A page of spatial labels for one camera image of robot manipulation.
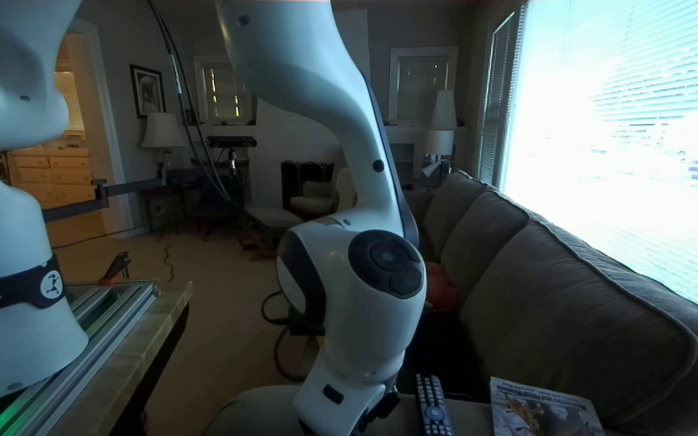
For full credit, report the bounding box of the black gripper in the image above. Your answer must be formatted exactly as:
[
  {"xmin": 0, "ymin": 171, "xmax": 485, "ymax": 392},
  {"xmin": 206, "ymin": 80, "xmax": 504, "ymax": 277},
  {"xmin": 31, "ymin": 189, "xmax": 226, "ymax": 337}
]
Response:
[{"xmin": 355, "ymin": 383, "xmax": 406, "ymax": 436}]

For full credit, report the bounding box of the black remote control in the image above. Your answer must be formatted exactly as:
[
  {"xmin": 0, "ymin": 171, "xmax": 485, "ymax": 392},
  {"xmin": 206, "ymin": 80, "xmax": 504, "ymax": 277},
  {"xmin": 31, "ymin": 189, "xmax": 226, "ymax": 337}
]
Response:
[{"xmin": 413, "ymin": 372, "xmax": 456, "ymax": 436}]

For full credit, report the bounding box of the orange pillow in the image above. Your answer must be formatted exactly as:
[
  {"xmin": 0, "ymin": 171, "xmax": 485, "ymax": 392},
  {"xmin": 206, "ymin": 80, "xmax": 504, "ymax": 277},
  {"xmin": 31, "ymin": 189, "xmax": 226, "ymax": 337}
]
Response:
[{"xmin": 424, "ymin": 263, "xmax": 465, "ymax": 316}]

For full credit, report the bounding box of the magazine with colourful cover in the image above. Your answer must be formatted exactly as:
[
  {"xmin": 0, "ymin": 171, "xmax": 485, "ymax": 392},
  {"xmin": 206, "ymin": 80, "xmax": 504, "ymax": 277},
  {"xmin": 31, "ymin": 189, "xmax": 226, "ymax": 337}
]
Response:
[{"xmin": 488, "ymin": 377, "xmax": 612, "ymax": 436}]

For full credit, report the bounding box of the grey-brown fabric sofa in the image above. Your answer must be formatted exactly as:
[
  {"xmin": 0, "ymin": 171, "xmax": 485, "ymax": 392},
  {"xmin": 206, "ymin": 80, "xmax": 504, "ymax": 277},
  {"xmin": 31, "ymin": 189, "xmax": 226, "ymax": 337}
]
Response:
[{"xmin": 201, "ymin": 167, "xmax": 698, "ymax": 436}]

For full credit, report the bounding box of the white ottoman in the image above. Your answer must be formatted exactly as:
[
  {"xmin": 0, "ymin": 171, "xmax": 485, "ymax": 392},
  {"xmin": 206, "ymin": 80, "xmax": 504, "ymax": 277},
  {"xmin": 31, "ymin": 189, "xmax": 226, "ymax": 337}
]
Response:
[{"xmin": 242, "ymin": 205, "xmax": 304, "ymax": 236}]

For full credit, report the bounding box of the dark console table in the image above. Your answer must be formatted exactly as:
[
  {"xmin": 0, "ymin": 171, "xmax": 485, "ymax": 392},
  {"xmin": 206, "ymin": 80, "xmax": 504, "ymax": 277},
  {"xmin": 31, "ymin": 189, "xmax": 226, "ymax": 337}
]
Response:
[{"xmin": 143, "ymin": 165, "xmax": 251, "ymax": 237}]

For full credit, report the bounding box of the table lamp white shade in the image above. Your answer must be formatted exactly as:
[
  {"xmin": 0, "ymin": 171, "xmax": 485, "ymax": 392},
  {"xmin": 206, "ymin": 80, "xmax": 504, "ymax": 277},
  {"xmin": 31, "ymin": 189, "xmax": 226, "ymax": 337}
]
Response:
[
  {"xmin": 423, "ymin": 87, "xmax": 459, "ymax": 165},
  {"xmin": 139, "ymin": 110, "xmax": 189, "ymax": 184}
]

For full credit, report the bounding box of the aluminium robot mounting plate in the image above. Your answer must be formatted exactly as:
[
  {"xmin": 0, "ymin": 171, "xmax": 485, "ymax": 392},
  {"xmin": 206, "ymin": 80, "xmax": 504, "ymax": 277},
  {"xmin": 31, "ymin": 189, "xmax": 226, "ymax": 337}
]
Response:
[{"xmin": 0, "ymin": 282, "xmax": 160, "ymax": 436}]

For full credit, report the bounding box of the small white framed window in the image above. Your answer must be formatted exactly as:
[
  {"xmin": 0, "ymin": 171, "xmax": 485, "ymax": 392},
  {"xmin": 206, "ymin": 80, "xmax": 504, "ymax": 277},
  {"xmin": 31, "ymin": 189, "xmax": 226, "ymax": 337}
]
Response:
[
  {"xmin": 385, "ymin": 46, "xmax": 462, "ymax": 128},
  {"xmin": 193, "ymin": 53, "xmax": 260, "ymax": 128}
]

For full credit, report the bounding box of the large window with blinds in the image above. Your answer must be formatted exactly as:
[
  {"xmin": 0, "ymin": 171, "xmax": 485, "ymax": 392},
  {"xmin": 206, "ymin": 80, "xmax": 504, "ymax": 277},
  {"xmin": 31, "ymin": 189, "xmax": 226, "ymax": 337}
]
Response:
[{"xmin": 498, "ymin": 0, "xmax": 698, "ymax": 329}]

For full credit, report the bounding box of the wooden dresser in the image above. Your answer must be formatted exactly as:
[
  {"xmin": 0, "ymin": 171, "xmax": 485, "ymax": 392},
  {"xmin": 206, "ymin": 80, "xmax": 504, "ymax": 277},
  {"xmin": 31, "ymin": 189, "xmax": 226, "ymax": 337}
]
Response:
[{"xmin": 5, "ymin": 144, "xmax": 97, "ymax": 211}]

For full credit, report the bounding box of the black floor cable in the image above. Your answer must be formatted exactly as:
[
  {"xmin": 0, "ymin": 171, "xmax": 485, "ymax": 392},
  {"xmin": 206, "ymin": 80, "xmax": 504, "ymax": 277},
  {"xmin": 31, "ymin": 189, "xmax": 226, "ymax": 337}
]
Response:
[{"xmin": 260, "ymin": 288, "xmax": 323, "ymax": 383}]

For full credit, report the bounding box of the red handled tool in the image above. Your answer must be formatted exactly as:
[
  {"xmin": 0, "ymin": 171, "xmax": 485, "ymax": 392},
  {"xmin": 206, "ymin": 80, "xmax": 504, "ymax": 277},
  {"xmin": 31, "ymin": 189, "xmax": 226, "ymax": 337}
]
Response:
[{"xmin": 96, "ymin": 249, "xmax": 137, "ymax": 287}]

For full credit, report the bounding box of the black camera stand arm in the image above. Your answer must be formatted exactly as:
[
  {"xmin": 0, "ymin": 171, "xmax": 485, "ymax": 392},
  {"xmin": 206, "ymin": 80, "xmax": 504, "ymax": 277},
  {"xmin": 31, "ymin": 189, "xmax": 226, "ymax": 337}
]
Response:
[{"xmin": 42, "ymin": 178, "xmax": 170, "ymax": 223}]

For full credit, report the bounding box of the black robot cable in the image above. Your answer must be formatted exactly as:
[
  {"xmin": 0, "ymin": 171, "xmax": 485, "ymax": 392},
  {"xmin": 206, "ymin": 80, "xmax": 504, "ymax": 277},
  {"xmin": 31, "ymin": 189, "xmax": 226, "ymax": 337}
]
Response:
[{"xmin": 145, "ymin": 0, "xmax": 236, "ymax": 205}]

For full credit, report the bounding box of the black framed wall picture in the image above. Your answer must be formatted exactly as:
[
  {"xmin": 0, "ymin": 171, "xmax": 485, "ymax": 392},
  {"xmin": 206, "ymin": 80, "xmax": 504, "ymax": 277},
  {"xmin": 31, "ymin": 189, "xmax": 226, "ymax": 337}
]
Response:
[{"xmin": 130, "ymin": 64, "xmax": 167, "ymax": 122}]

